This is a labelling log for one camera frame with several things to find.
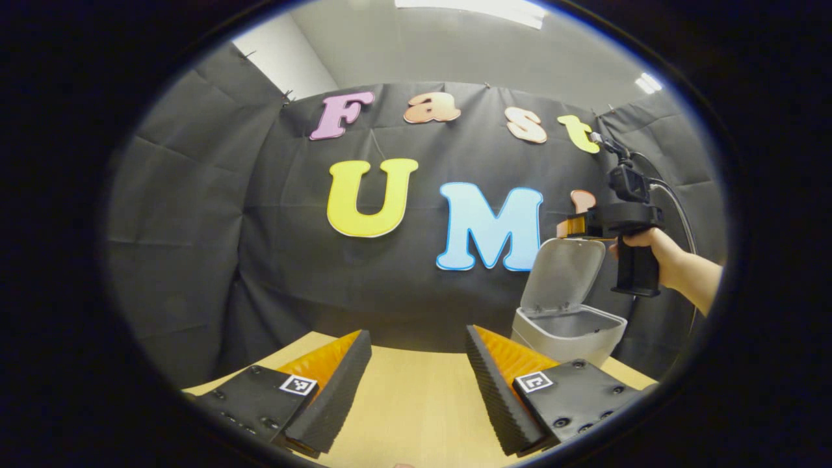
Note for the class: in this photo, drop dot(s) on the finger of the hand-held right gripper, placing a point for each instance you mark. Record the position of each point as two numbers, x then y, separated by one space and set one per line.
573 226

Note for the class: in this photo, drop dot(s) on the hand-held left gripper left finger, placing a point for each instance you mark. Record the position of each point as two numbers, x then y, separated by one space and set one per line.
338 390

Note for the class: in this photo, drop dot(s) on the black backdrop cloth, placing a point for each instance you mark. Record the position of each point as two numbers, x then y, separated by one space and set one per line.
260 260

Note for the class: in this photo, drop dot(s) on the ceiling light panel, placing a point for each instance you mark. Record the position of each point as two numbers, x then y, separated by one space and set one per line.
649 83
474 10

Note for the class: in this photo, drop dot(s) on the grey desktop garbage bin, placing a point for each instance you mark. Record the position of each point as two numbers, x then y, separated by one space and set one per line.
565 344

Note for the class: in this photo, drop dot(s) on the wooden desktop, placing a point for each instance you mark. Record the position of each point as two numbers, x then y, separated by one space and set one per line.
416 403

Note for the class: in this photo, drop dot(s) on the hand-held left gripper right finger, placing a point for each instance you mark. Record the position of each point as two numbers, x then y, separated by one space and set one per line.
497 390

